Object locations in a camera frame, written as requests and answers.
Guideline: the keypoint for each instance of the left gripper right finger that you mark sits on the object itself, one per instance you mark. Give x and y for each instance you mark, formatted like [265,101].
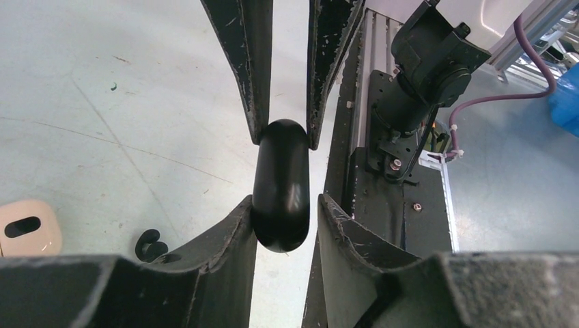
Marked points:
[369,282]

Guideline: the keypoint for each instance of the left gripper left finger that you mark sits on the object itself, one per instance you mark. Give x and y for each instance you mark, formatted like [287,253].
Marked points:
[207,282]

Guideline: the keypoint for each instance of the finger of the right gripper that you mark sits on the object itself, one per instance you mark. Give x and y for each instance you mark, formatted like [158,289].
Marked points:
[332,25]
[244,30]

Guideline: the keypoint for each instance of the black earbud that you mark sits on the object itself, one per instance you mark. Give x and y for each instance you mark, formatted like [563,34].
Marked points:
[149,247]

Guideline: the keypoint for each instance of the black oval charging case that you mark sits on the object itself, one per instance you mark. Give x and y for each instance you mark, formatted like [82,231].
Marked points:
[280,210]

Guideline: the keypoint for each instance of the beige earbud charging case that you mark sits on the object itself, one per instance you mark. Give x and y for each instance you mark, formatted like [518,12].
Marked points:
[29,228]

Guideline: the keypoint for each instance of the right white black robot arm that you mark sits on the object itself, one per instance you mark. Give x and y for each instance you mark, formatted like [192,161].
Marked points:
[433,55]

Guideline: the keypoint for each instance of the blue object background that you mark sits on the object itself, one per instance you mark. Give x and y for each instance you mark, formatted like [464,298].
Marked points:
[563,102]

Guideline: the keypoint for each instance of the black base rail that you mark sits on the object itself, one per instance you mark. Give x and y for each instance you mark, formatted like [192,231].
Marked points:
[411,216]

